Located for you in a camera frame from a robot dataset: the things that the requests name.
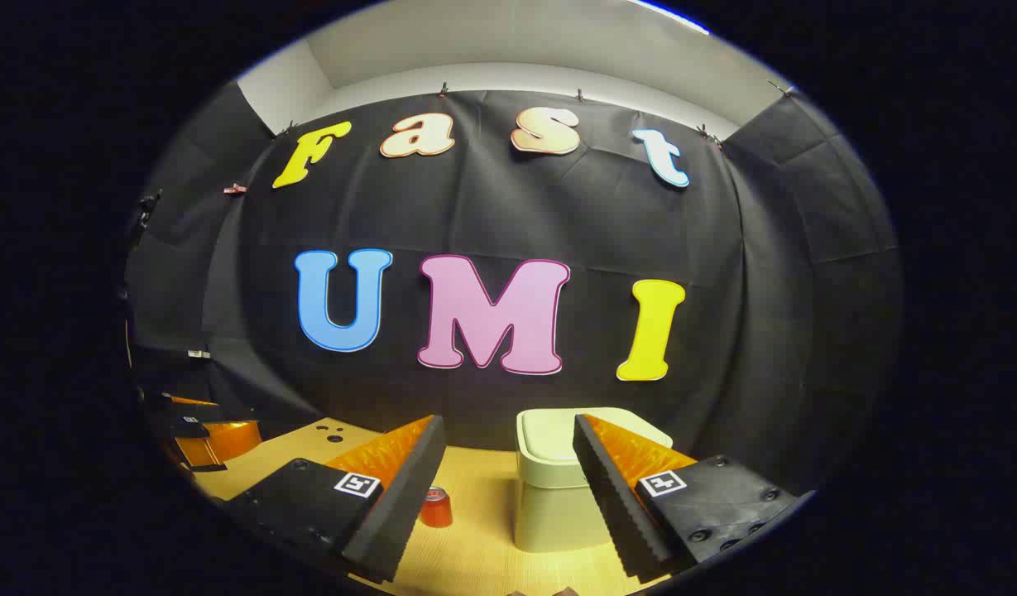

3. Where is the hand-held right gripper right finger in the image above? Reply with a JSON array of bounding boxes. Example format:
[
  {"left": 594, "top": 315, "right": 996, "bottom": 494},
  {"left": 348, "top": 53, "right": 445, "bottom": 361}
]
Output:
[{"left": 572, "top": 413, "right": 807, "bottom": 582}]

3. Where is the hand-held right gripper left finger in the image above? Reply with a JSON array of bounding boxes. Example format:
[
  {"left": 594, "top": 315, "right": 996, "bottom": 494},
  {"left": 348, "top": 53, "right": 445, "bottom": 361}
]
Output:
[{"left": 225, "top": 414, "right": 447, "bottom": 583}]

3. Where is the orange pop can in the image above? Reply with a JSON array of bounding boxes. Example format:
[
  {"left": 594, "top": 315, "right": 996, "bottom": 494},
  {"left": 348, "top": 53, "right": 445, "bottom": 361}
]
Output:
[{"left": 419, "top": 486, "right": 454, "bottom": 529}]

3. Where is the green desktop garbage bin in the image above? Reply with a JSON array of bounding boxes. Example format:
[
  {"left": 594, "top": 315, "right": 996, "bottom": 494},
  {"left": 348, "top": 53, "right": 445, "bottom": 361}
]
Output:
[{"left": 514, "top": 406, "right": 674, "bottom": 554}]

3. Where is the wooden desktop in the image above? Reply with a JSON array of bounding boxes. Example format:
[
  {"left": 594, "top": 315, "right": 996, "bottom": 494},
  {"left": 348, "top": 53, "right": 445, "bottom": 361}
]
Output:
[{"left": 189, "top": 416, "right": 666, "bottom": 596}]

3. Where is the black backdrop cloth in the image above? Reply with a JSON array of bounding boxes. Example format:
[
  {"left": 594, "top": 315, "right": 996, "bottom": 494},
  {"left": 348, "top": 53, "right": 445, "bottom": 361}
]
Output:
[{"left": 123, "top": 81, "right": 902, "bottom": 497}]

